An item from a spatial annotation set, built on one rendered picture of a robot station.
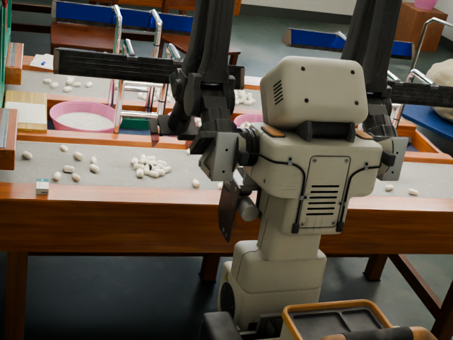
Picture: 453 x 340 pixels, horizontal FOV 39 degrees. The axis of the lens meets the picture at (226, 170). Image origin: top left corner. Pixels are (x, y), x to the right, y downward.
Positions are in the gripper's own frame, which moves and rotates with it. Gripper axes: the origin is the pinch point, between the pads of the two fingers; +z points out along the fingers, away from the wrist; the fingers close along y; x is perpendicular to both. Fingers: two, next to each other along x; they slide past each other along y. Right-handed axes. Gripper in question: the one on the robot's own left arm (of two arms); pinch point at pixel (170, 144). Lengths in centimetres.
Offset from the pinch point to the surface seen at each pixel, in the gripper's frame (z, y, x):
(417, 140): 55, -139, -46
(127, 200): 24.4, 7.9, 3.1
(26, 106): 52, 33, -54
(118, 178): 34.5, 7.0, -11.3
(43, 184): 25.3, 32.0, -3.2
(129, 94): 67, -10, -75
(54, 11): 36, 23, -88
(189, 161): 40, -20, -22
